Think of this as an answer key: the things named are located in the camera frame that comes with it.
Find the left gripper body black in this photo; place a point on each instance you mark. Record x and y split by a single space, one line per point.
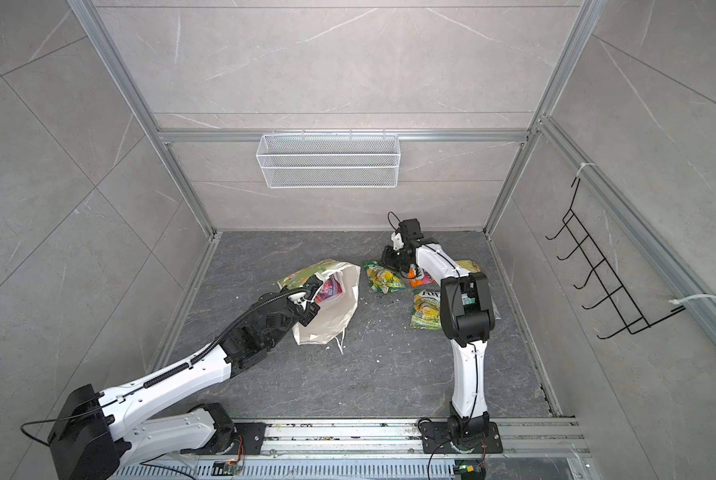
308 315

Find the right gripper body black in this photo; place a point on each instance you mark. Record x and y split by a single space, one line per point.
396 259

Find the small green snack packet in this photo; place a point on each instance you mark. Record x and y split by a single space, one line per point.
381 279

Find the orange snack packet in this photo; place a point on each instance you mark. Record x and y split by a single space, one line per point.
418 277

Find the floral paper bag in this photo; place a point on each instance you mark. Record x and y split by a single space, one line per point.
336 313

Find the yellow green snack packet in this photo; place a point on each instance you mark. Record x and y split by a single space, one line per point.
426 310

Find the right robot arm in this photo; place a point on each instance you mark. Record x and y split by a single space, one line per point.
466 318

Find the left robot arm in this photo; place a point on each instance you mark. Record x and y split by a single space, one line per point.
86 440

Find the pink snack packet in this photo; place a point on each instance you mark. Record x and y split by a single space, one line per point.
330 288

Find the small green circuit board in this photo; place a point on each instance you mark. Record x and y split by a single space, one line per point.
467 470

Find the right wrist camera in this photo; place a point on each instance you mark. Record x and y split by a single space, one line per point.
407 235

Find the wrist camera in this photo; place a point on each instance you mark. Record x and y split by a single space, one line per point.
407 235
312 287

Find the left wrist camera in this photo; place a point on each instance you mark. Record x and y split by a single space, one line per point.
312 287

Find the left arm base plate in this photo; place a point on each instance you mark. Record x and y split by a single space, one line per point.
234 438

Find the white wire mesh basket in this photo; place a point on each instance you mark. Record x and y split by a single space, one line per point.
329 160

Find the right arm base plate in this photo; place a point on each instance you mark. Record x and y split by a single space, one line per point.
448 437

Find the black wire hook rack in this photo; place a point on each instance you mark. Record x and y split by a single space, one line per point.
629 316

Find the aluminium frame profile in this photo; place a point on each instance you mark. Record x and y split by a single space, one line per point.
673 270

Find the aluminium mounting rail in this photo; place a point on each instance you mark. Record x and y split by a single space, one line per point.
350 438

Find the white cable tie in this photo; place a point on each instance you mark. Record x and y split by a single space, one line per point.
693 297

